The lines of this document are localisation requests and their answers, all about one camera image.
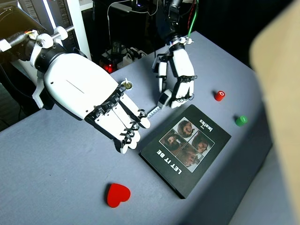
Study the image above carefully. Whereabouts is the black power adapter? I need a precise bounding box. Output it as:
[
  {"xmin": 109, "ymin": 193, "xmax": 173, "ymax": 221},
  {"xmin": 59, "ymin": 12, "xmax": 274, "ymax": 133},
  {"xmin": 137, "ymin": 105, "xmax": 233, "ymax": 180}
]
[{"xmin": 112, "ymin": 40, "xmax": 122, "ymax": 56}]

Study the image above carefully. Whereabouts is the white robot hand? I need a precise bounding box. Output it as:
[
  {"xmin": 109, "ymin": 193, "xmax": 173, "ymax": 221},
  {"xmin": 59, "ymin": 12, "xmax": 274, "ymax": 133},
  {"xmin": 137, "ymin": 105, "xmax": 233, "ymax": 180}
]
[
  {"xmin": 43, "ymin": 52, "xmax": 151, "ymax": 155},
  {"xmin": 151, "ymin": 45, "xmax": 196, "ymax": 110}
]

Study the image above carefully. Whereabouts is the white frame post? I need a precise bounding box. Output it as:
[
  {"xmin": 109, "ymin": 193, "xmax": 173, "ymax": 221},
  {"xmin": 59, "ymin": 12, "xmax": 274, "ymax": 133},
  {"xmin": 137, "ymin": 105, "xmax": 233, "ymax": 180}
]
[{"xmin": 67, "ymin": 0, "xmax": 92, "ymax": 60}]

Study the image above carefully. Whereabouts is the grey table cloth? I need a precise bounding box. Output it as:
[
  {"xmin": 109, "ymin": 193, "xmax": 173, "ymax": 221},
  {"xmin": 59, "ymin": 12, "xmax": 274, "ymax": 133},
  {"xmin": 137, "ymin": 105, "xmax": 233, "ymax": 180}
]
[{"xmin": 0, "ymin": 30, "xmax": 275, "ymax": 225}]

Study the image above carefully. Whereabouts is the red heart block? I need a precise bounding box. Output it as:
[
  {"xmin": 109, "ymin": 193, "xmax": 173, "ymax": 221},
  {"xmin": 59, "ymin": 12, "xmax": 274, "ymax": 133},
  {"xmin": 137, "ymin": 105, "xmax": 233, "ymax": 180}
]
[{"xmin": 105, "ymin": 183, "xmax": 131, "ymax": 209}]

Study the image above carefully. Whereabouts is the black cabinet with light strip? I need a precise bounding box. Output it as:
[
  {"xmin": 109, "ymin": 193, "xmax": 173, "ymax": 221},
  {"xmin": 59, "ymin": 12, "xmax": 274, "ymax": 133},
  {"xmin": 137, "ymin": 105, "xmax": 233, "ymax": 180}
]
[{"xmin": 17, "ymin": 0, "xmax": 75, "ymax": 36}]

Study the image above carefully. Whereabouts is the black Let It Be album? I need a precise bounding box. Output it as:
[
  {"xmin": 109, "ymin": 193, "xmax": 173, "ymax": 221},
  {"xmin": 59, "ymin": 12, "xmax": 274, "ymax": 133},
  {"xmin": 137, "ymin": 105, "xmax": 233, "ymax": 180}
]
[{"xmin": 139, "ymin": 104, "xmax": 232, "ymax": 200}]

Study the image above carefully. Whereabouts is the black computer case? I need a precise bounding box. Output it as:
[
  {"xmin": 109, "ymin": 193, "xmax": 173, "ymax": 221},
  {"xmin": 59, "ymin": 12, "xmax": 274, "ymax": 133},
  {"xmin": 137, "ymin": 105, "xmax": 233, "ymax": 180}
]
[{"xmin": 93, "ymin": 0, "xmax": 150, "ymax": 54}]

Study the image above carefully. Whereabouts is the white power strip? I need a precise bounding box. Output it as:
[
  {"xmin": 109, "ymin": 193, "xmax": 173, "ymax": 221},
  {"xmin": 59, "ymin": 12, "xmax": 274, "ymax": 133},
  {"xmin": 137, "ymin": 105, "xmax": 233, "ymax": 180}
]
[{"xmin": 101, "ymin": 46, "xmax": 148, "ymax": 74}]

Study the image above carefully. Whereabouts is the green cylinder block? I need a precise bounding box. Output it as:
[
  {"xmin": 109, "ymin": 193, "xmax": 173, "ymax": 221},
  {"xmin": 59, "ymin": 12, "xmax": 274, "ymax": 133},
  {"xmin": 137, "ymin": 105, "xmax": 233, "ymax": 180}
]
[{"xmin": 235, "ymin": 115, "xmax": 248, "ymax": 127}]

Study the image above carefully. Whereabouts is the red cylinder block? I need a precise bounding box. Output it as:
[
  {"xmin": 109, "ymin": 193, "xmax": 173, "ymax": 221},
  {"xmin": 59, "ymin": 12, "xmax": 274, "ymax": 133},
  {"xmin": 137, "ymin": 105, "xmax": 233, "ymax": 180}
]
[{"xmin": 214, "ymin": 90, "xmax": 226, "ymax": 102}]

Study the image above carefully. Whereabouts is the thin white cable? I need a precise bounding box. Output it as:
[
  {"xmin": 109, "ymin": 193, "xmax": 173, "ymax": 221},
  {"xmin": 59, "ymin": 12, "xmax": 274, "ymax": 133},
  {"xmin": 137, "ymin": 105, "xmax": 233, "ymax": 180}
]
[{"xmin": 106, "ymin": 0, "xmax": 132, "ymax": 51}]

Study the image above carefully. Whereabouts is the blurred beige panel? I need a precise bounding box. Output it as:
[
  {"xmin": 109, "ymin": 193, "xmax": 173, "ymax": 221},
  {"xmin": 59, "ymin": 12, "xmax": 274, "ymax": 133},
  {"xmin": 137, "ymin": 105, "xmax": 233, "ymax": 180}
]
[{"xmin": 249, "ymin": 0, "xmax": 300, "ymax": 225}]

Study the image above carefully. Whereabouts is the green network cable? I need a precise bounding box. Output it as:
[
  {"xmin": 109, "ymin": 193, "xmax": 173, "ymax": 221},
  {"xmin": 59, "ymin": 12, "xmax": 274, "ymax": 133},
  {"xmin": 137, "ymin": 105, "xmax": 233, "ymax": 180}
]
[{"xmin": 187, "ymin": 0, "xmax": 200, "ymax": 38}]

